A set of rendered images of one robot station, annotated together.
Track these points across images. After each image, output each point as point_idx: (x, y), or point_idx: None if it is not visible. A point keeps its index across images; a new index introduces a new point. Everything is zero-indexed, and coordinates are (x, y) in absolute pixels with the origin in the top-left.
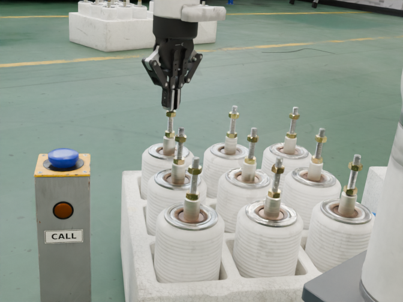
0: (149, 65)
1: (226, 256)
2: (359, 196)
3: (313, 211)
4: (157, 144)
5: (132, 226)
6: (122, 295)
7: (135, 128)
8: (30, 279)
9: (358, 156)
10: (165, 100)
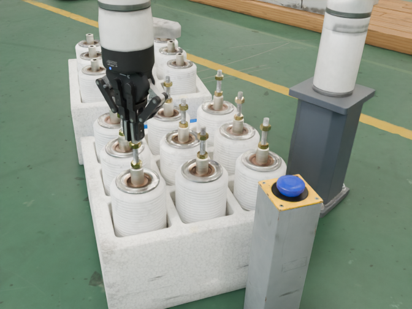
0: (164, 100)
1: None
2: (8, 154)
3: (217, 119)
4: (121, 187)
5: (225, 224)
6: (194, 303)
7: None
8: None
9: (221, 70)
10: (143, 132)
